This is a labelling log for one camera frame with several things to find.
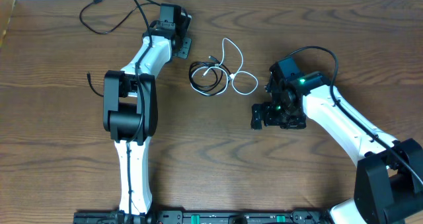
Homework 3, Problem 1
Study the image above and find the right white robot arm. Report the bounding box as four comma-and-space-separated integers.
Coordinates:
251, 57, 422, 223

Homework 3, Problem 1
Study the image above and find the white usb cable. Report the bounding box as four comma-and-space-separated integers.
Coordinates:
190, 37, 259, 96

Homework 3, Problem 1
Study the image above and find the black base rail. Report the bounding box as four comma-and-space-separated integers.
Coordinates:
73, 209, 338, 224

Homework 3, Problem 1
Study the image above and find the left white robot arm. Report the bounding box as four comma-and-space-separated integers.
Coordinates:
103, 3, 192, 223

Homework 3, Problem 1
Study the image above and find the long black usb cable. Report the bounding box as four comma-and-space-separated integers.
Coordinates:
79, 0, 163, 98

